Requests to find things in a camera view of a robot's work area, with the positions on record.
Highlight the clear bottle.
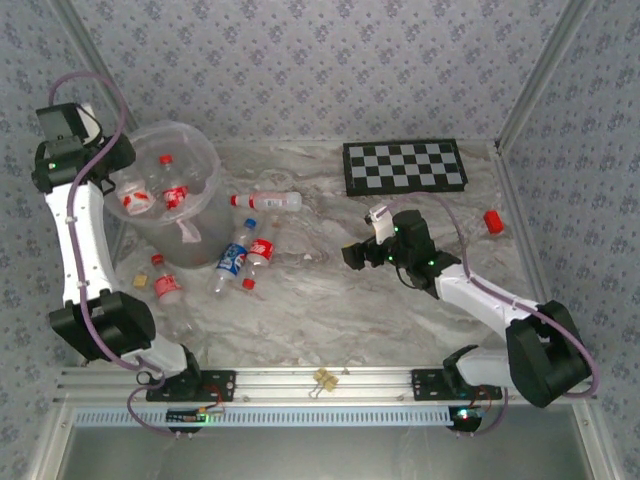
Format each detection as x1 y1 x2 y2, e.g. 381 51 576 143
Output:
115 164 156 216

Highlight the red-capped Coca-Cola bottle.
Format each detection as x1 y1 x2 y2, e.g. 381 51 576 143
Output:
242 214 277 291

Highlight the blue-capped Pepsi bottle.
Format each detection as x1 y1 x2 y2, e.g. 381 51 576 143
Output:
207 218 259 296

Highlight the translucent plastic bin with bag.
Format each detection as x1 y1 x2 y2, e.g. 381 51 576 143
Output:
102 119 234 271

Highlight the black grey checkerboard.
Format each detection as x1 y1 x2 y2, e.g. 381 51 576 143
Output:
342 138 469 198

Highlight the red-capped bottle, pale label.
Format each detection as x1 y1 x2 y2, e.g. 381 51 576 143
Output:
229 191 303 212

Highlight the gold binder clip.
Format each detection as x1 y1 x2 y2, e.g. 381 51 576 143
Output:
309 368 340 400

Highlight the small circuit board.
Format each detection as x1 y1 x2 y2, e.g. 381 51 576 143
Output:
449 407 484 431
166 407 209 425

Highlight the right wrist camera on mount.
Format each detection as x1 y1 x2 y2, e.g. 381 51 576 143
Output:
364 206 396 247

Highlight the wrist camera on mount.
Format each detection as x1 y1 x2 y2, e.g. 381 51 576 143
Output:
35 102 105 146
364 206 396 247

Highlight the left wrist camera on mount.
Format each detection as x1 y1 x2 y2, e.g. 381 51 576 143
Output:
35 102 105 146

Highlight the thin black right gripper cable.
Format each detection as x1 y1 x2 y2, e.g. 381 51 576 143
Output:
396 263 419 291

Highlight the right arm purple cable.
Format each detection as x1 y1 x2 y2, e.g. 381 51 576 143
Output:
382 192 601 439

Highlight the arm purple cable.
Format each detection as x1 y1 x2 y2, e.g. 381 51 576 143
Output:
48 71 221 440
382 192 601 439

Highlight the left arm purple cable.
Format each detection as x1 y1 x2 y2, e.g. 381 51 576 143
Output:
48 71 221 440

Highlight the aluminium frame post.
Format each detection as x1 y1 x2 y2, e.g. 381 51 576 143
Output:
49 0 136 131
497 0 596 151

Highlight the wide aluminium front rail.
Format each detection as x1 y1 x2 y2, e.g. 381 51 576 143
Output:
53 364 599 405

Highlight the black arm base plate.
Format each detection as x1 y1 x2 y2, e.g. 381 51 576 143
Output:
411 368 503 402
145 369 237 403

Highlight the slotted grey cable duct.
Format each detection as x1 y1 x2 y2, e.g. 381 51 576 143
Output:
73 405 456 429

